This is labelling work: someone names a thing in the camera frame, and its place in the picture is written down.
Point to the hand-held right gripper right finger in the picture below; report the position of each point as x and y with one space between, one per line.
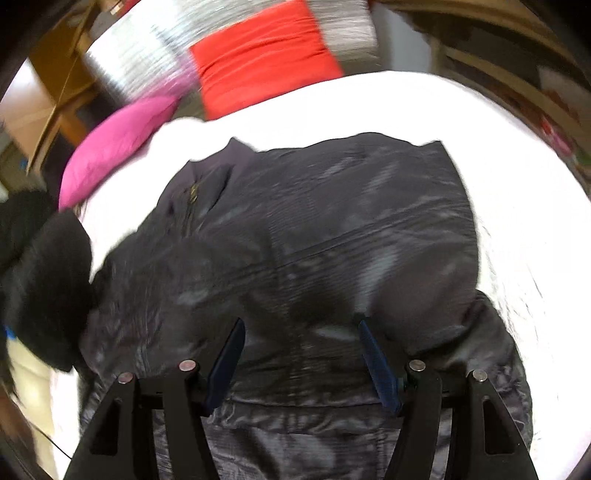
376 360

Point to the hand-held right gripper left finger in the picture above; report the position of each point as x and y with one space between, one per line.
228 353

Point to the black jacket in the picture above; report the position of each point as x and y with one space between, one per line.
300 240

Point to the person's left forearm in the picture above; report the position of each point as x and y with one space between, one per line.
46 286

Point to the white bedspread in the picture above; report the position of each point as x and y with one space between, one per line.
517 184

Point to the pink pillow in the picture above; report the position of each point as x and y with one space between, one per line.
115 143

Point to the red pillow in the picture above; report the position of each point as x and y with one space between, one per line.
263 60

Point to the silver foil mat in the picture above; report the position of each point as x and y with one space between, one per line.
138 55

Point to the wooden nightstand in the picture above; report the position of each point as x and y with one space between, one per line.
53 92

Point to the wooden shelf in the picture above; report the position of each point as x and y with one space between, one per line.
508 50

